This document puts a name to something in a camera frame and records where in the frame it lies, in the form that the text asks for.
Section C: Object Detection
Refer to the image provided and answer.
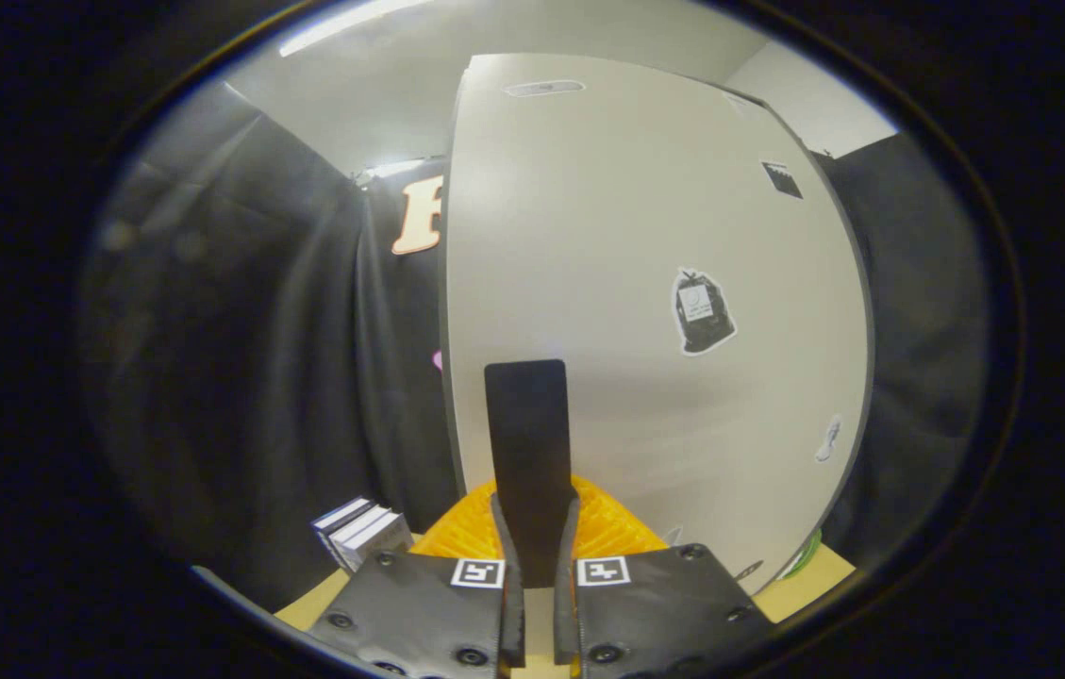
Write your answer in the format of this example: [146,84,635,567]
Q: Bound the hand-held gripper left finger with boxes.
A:
[310,360,529,679]

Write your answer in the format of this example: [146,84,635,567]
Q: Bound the bright lamp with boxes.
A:
[358,158,444,186]

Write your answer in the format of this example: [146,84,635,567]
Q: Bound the white shoe cabinet door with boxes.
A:
[441,52,875,597]

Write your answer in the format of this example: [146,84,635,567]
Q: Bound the green object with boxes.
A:
[782,530,824,579]

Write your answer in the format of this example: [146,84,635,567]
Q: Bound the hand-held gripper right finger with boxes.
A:
[527,360,774,679]

